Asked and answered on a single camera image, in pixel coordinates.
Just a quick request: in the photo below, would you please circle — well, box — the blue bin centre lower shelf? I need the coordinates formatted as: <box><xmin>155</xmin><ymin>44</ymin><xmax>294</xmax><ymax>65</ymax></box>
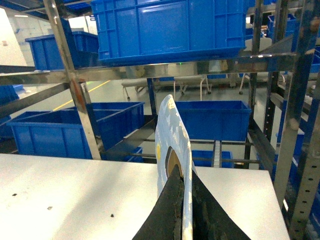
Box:
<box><xmin>175</xmin><ymin>100</ymin><xmax>252</xmax><ymax>142</ymax></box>

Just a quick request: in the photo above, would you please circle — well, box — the steel rack post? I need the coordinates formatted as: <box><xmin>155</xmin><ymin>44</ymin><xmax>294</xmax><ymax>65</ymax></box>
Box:
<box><xmin>43</xmin><ymin>0</ymin><xmax>101</xmax><ymax>160</ymax></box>

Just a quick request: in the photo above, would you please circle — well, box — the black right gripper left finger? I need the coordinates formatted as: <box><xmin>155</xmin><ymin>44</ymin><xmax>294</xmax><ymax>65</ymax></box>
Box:
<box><xmin>133</xmin><ymin>165</ymin><xmax>184</xmax><ymax>240</ymax></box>

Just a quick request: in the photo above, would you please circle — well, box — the flower gift bag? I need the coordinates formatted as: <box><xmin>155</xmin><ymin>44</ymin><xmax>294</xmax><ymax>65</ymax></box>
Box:
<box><xmin>155</xmin><ymin>94</ymin><xmax>195</xmax><ymax>240</ymax></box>

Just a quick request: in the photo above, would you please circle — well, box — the blue crate on top shelf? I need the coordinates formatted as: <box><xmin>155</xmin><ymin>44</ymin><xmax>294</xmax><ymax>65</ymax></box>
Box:
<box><xmin>90</xmin><ymin>0</ymin><xmax>249</xmax><ymax>67</ymax></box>

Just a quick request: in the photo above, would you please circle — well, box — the blue bin shelf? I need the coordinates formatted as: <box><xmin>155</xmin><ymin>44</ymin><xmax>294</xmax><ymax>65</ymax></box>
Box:
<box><xmin>6</xmin><ymin>102</ymin><xmax>145</xmax><ymax>159</ymax></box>
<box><xmin>175</xmin><ymin>100</ymin><xmax>252</xmax><ymax>142</ymax></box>

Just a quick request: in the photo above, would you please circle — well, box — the blue bin left lower shelf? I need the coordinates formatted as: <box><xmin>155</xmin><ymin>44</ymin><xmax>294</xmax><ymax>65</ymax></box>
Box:
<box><xmin>6</xmin><ymin>102</ymin><xmax>145</xmax><ymax>159</ymax></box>

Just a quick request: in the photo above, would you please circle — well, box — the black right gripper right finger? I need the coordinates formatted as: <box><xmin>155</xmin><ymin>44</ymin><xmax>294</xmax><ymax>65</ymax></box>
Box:
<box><xmin>192</xmin><ymin>172</ymin><xmax>249</xmax><ymax>240</ymax></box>

